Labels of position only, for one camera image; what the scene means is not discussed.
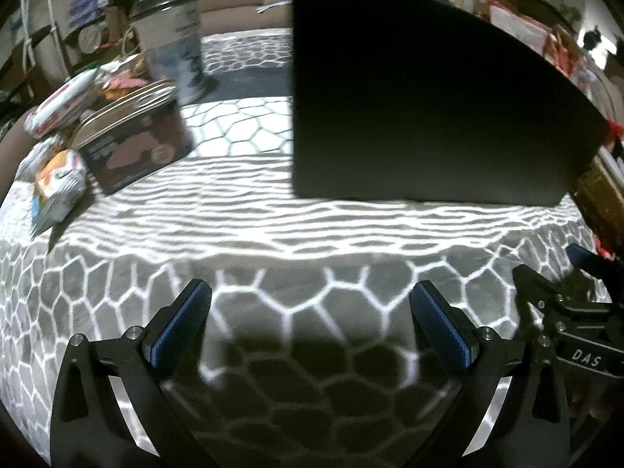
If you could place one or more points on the pink snack packet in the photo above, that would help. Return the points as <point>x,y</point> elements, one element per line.
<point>122,83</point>

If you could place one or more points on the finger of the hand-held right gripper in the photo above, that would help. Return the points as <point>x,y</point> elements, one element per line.
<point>538,290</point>
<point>587,261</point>

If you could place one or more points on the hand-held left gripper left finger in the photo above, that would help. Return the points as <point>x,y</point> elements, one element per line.
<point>180,324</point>

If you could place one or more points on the paper cup with dark lid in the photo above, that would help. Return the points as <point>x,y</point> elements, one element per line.
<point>175,44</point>

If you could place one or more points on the white red snack packet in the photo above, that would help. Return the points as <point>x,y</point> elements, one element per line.
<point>63,102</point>

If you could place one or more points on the red gift bag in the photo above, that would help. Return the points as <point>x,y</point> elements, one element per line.
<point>519,27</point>

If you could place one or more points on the white paper sheet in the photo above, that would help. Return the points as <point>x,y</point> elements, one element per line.
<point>273,7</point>

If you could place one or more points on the brown printed tin can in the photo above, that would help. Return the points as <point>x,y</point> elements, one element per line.
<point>136,151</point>

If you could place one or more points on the hexagon patterned tablecloth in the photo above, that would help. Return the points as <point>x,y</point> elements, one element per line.
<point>292,253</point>

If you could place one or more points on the blue purple package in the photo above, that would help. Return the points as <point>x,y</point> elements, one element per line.
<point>90,7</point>

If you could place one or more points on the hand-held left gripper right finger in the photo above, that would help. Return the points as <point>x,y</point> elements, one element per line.
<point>438,324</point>

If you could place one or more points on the black container box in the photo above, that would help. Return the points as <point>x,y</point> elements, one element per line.
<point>414,107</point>

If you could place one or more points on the orange snack packet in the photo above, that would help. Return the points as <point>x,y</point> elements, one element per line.
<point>61,190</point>

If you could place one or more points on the silver rectangular tin can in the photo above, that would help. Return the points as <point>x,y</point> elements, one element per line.
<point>122,102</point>

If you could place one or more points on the pale snack packet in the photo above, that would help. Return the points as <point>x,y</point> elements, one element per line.
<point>39,156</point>

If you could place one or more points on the round metal tin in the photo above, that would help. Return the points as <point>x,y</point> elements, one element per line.
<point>91,39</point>

